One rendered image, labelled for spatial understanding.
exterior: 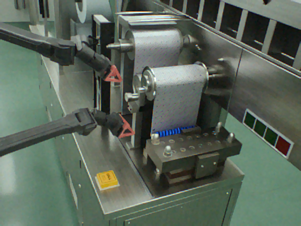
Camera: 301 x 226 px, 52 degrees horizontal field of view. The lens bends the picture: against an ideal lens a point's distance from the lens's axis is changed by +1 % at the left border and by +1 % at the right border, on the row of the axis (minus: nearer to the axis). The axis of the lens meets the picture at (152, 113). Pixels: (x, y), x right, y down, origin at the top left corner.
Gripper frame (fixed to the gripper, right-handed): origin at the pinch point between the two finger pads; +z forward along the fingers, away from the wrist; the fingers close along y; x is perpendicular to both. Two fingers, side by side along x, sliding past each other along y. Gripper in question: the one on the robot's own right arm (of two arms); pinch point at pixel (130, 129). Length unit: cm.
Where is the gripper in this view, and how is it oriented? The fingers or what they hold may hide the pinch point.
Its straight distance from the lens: 134.0
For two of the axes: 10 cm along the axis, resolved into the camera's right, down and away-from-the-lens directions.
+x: 5.3, -8.2, -2.2
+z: 7.3, 3.2, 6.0
